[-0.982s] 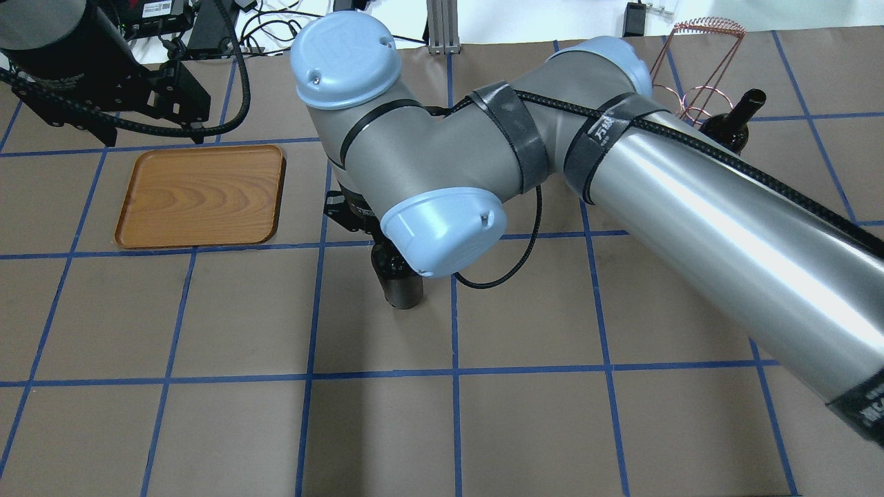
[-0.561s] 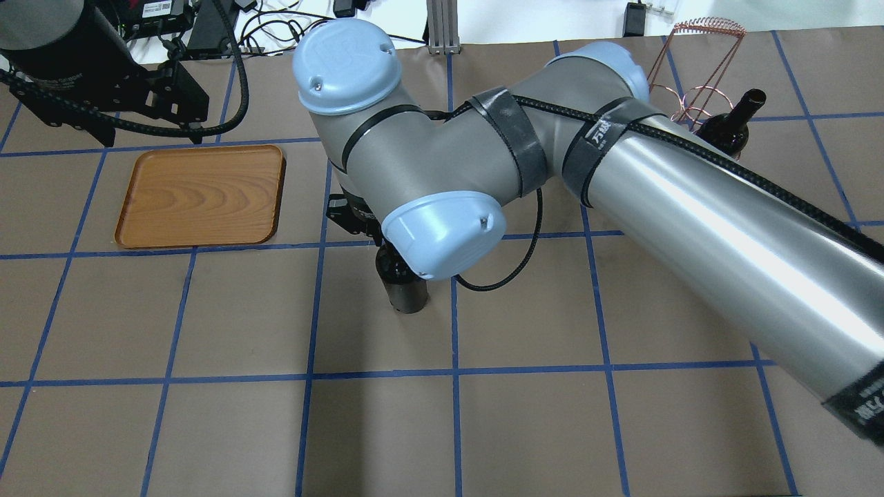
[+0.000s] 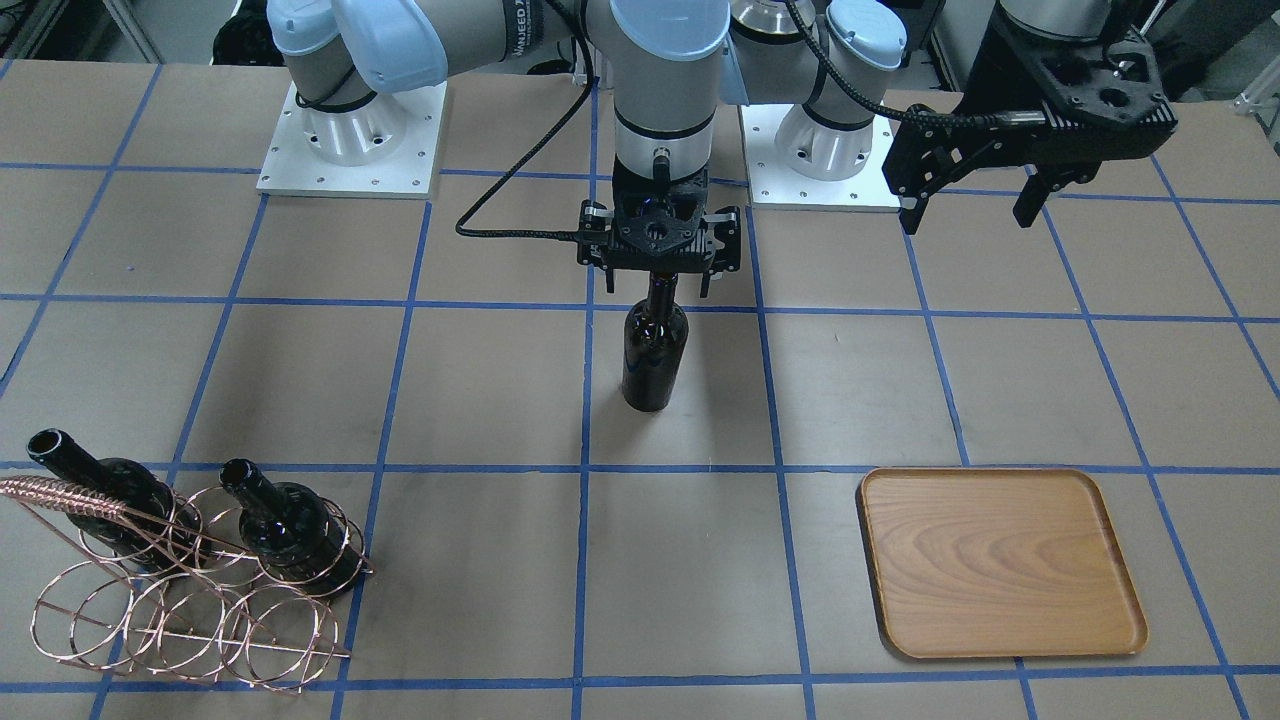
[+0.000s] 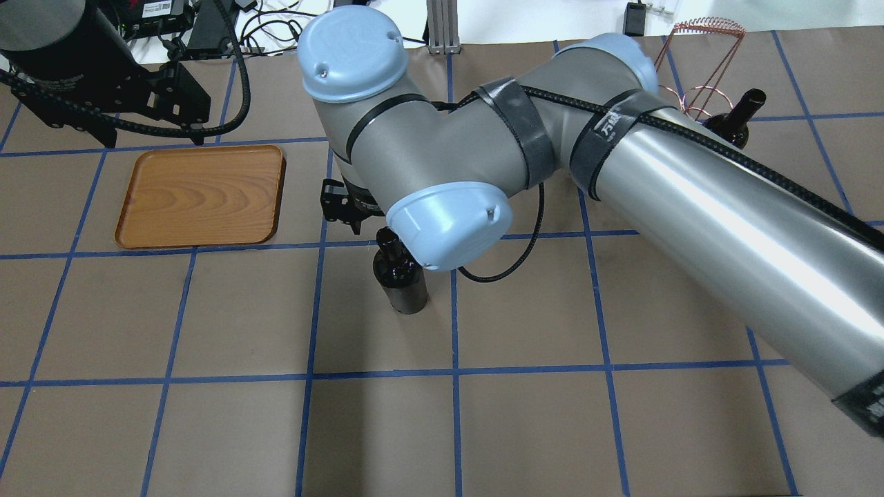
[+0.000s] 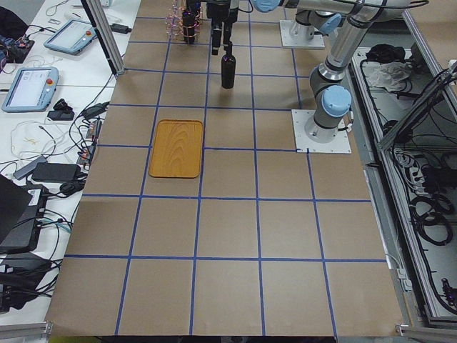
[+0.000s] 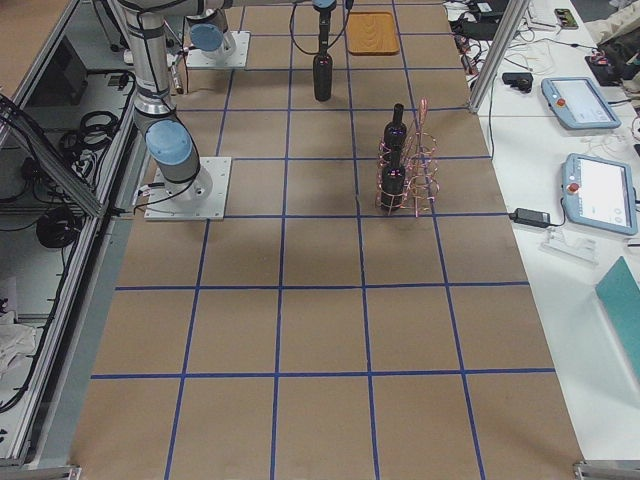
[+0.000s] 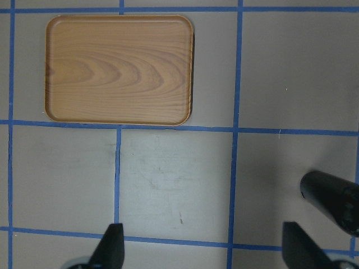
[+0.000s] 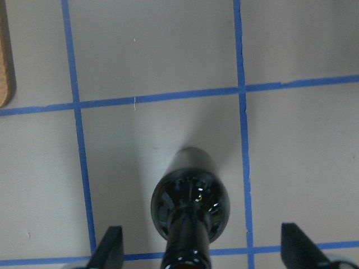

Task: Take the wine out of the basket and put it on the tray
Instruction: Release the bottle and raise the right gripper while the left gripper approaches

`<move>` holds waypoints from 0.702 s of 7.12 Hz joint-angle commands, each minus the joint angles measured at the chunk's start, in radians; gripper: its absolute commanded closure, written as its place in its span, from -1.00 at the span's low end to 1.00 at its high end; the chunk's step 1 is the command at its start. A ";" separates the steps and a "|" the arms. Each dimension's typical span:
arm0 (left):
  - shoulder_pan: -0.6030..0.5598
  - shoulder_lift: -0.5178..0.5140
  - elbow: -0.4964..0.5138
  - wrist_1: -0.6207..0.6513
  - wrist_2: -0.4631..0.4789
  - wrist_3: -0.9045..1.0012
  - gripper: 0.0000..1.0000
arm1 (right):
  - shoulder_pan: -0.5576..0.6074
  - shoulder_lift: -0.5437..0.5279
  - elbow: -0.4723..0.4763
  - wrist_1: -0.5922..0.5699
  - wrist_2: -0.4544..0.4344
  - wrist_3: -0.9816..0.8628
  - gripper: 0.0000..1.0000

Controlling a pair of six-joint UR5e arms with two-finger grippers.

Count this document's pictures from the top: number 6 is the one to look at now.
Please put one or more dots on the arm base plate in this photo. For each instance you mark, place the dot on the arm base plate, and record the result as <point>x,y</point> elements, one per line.
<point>199,60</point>
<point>204,198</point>

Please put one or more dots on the near teach pendant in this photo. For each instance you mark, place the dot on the near teach pendant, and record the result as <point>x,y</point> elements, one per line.
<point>599,193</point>

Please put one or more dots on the teal folder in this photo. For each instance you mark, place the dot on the teal folder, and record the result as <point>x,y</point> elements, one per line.
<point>618,292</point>

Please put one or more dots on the copper wire bottle basket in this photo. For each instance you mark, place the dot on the copper wire bottle basket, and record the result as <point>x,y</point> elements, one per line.
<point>418,156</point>

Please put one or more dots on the black power adapter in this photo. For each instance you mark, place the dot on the black power adapter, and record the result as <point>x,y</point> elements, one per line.
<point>528,217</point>

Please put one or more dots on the far teach pendant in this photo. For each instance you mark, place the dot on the far teach pendant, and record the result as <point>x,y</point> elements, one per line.
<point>578,103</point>

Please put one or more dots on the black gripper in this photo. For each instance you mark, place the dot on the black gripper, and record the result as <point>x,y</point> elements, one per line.
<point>323,26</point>

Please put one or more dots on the dark wine bottle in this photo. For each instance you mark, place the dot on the dark wine bottle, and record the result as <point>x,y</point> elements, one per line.
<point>322,74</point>
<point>392,174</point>
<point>394,134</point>

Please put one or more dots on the teach pendant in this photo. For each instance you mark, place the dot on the teach pendant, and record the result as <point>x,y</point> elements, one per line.
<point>578,103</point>
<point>599,193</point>

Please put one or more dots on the wooden tray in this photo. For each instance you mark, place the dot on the wooden tray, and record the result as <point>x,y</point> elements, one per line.
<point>372,34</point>

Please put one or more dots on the aluminium frame post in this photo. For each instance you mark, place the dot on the aluminium frame post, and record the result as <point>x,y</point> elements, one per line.
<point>505,33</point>

